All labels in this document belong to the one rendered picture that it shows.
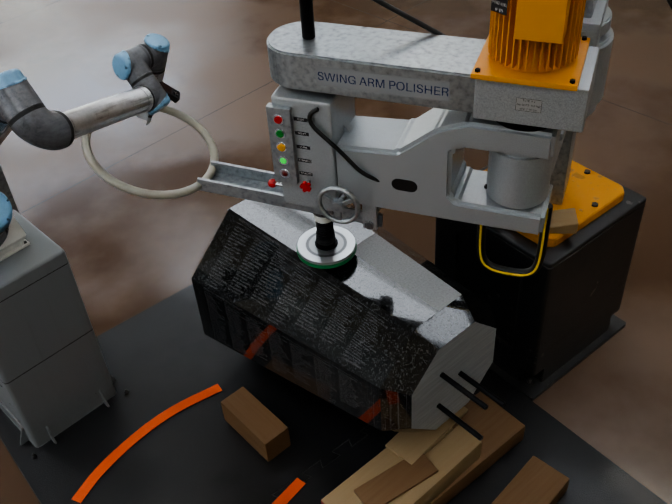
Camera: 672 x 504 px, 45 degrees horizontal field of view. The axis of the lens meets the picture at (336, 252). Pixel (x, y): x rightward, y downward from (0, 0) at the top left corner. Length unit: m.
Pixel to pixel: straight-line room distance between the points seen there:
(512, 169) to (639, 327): 1.71
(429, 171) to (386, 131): 0.21
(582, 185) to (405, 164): 1.11
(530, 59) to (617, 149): 2.90
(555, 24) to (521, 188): 0.57
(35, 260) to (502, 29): 1.88
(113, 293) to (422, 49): 2.37
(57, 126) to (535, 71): 1.35
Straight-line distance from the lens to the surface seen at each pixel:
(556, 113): 2.29
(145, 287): 4.24
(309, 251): 2.94
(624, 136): 5.24
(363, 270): 2.94
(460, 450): 3.16
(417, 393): 2.80
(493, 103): 2.30
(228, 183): 2.91
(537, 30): 2.14
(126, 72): 2.94
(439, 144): 2.44
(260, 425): 3.35
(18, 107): 2.50
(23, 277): 3.17
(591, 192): 3.40
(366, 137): 2.59
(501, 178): 2.48
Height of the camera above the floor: 2.78
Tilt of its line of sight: 41 degrees down
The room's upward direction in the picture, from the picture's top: 4 degrees counter-clockwise
